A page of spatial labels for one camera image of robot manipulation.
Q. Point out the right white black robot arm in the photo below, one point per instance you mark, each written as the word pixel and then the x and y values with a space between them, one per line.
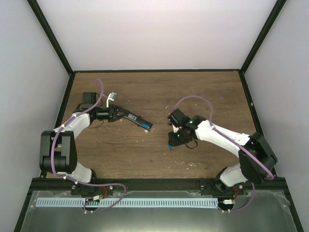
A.
pixel 256 158

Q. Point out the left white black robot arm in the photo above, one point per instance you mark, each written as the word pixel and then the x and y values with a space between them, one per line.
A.
pixel 58 152

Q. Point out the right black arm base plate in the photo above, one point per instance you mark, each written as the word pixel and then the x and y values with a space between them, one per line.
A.
pixel 220 192

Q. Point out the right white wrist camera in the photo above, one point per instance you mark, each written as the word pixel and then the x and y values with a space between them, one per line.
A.
pixel 175 129

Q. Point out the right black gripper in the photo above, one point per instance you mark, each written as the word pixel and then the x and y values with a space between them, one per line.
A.
pixel 174 142

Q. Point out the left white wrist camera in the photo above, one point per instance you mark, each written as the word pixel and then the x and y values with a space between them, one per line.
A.
pixel 111 97

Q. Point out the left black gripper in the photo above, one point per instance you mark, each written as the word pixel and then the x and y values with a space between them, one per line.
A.
pixel 113 110

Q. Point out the black aluminium frame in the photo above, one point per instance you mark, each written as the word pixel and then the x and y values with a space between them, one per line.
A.
pixel 163 184

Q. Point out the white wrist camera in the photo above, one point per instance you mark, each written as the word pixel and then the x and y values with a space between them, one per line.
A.
pixel 175 129
pixel 111 97

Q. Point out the clear plastic sheet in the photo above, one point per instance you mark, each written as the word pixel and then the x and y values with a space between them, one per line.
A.
pixel 262 211

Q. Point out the light blue slotted cable duct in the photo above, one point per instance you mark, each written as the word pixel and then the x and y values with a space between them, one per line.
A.
pixel 130 202

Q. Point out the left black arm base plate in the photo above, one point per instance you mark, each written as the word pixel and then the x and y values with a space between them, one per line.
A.
pixel 89 191

